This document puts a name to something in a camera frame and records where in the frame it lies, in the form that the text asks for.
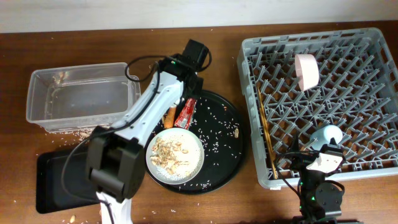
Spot light blue cup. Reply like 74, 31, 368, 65
310, 125, 343, 151

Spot red snack wrapper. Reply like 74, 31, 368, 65
174, 98, 197, 129

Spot orange carrot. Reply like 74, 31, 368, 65
164, 106, 177, 129

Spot wooden chopstick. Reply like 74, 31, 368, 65
256, 90, 276, 175
257, 87, 279, 180

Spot grey plate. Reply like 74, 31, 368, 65
146, 128, 205, 186

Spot rice and peanut shells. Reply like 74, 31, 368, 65
150, 132, 205, 181

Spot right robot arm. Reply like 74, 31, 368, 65
274, 135, 346, 224

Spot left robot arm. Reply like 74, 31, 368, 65
72, 39, 212, 223

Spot grey plastic dishwasher rack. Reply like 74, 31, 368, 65
237, 28, 397, 189

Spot clear plastic waste bin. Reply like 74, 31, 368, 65
26, 62, 141, 133

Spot round black tray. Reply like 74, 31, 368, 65
147, 90, 248, 195

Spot black rectangular tray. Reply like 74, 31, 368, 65
36, 147, 96, 214

